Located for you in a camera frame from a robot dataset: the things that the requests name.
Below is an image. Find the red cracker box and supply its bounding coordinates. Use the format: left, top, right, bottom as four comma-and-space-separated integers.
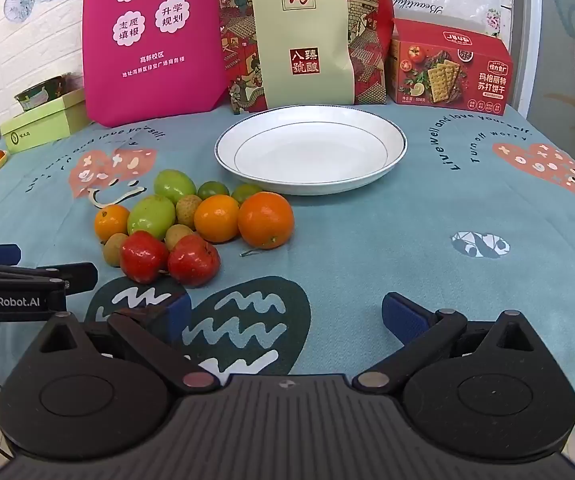
386, 17, 513, 117

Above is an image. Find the blue printed tablecloth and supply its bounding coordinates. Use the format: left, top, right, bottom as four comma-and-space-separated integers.
0, 100, 575, 413

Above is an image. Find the medium orange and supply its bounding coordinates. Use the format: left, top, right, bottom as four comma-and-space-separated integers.
194, 195, 240, 244

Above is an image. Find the large green jujube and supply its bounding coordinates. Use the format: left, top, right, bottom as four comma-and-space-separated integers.
127, 194, 176, 241

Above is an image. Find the red wax apple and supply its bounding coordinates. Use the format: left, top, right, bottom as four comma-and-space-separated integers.
120, 231, 169, 285
168, 234, 221, 288

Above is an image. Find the small blue paper fan decoration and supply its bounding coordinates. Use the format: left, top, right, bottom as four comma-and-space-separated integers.
4, 0, 33, 21

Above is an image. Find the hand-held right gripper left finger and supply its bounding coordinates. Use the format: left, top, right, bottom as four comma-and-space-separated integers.
37, 291, 220, 395

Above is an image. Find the small orange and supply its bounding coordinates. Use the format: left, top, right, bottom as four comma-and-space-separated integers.
94, 204, 131, 243

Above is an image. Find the large orange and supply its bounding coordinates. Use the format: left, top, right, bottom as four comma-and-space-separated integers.
238, 191, 295, 250

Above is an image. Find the pink paper bag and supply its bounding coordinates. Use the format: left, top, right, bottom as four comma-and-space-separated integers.
82, 0, 228, 128

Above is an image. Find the green patterned bowl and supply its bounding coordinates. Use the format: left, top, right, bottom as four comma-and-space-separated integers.
14, 76, 70, 111

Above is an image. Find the small green lime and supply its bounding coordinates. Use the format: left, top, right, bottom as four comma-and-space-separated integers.
197, 180, 230, 202
230, 183, 264, 205

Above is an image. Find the white plate with blue rim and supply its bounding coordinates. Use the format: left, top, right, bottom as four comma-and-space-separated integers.
214, 105, 407, 196

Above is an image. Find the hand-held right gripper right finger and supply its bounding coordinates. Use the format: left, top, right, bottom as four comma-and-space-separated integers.
352, 291, 541, 391

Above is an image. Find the tan longan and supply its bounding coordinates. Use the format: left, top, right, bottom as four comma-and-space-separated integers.
102, 232, 129, 267
164, 223, 195, 252
175, 195, 203, 231

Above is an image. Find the light green box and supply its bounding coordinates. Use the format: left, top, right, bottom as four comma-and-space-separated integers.
0, 87, 90, 155

